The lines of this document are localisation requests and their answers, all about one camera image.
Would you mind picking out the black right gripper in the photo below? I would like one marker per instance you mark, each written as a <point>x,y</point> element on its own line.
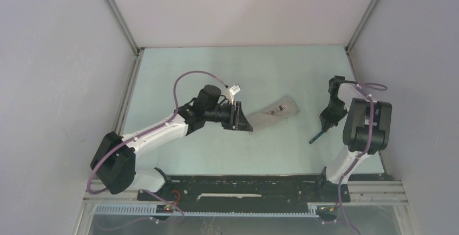
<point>327,121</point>

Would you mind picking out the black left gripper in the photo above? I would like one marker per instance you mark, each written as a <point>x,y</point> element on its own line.
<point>238,123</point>

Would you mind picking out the knife with teal handle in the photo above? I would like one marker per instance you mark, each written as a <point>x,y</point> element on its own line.
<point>316,137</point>

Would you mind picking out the grey cloth napkin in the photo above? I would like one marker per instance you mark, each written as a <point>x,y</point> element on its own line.
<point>261,120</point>

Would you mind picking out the fork with pink handle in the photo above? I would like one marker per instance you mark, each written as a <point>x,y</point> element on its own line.
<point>279,108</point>

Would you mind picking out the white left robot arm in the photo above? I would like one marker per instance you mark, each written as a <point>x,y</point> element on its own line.
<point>115,161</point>

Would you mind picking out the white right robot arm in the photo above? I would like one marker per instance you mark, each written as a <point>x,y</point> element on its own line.
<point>366,129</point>

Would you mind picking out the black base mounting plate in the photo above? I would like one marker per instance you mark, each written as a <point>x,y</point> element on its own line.
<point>251,193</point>

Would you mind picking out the right small circuit board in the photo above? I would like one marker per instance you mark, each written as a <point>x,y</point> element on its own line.
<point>327,209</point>

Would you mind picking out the small circuit board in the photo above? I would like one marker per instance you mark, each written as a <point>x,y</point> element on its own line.
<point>164,209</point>
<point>327,209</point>

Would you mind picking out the left small circuit board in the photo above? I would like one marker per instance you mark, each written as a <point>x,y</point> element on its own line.
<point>164,209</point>

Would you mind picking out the right aluminium frame post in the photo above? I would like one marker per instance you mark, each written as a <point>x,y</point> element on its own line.
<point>361,25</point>

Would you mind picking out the aluminium frame post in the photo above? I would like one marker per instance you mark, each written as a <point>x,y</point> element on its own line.
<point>122,24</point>
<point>361,25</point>

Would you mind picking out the white slotted cable duct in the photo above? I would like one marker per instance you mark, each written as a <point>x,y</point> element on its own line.
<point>149,210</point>

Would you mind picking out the left aluminium frame post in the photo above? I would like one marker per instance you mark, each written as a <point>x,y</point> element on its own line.
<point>122,24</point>

